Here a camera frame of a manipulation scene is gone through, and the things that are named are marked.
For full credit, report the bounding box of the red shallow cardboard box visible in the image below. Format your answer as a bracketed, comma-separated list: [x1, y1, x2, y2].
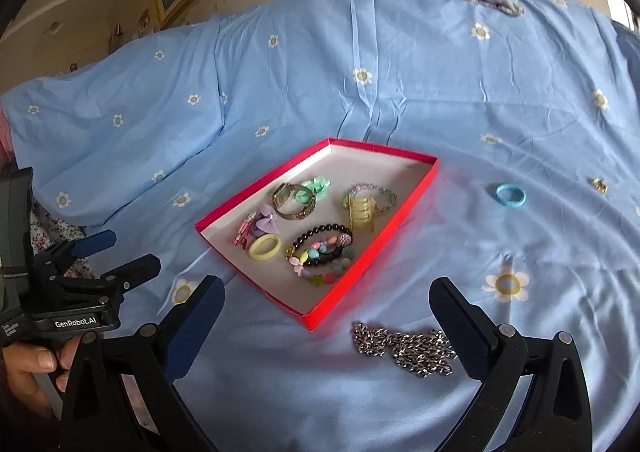
[194, 137, 441, 333]

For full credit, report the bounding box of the yellow hair claw clip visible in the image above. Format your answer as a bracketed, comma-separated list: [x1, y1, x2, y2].
[347, 197, 377, 233]

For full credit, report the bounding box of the pink hair clip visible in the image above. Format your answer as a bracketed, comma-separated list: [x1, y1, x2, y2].
[231, 214, 258, 249]

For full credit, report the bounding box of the person's left hand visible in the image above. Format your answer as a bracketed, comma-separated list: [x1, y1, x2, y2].
[0, 334, 85, 418]

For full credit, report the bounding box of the dark blue bed sheet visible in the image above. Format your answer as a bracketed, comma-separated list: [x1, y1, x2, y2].
[612, 19, 640, 88]

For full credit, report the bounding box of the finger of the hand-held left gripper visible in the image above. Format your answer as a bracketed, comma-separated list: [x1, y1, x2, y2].
[47, 230, 117, 279]
[100, 254, 162, 303]

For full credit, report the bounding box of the pastel bead bracelet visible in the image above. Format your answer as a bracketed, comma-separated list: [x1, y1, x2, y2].
[300, 232, 354, 258]

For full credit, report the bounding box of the purple bow hair clip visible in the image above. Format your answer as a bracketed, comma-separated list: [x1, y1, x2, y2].
[252, 204, 281, 235]

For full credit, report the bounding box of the floral patterned cloth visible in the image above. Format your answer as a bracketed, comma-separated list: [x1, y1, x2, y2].
[27, 204, 96, 278]

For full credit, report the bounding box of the pale yellow bangle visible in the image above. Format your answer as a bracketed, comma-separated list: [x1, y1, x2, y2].
[248, 233, 283, 261]

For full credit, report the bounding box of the gold wrist watch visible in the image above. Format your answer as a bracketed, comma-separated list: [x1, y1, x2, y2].
[271, 182, 317, 221]

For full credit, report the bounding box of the blue floral blanket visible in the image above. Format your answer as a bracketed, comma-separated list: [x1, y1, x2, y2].
[0, 0, 640, 452]

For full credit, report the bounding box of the blue hair tie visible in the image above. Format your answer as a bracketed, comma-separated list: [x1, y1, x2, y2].
[495, 183, 528, 208]

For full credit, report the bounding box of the green translucent hair tie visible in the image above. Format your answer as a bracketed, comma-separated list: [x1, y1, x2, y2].
[300, 177, 332, 200]

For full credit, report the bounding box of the colourful flower bracelet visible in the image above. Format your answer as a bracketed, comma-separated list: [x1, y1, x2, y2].
[289, 249, 357, 288]

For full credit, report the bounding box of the silver chain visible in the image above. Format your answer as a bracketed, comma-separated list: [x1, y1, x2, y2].
[351, 322, 458, 378]

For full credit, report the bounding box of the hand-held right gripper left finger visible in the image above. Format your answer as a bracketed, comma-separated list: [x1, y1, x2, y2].
[60, 275, 226, 452]

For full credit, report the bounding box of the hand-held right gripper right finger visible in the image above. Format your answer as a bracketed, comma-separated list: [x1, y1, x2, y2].
[429, 277, 593, 452]

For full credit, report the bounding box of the clear blue bead bracelet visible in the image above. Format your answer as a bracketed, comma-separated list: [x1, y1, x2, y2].
[342, 183, 399, 213]

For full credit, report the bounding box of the black bead bracelet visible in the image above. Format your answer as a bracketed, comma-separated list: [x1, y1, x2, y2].
[286, 223, 353, 268]

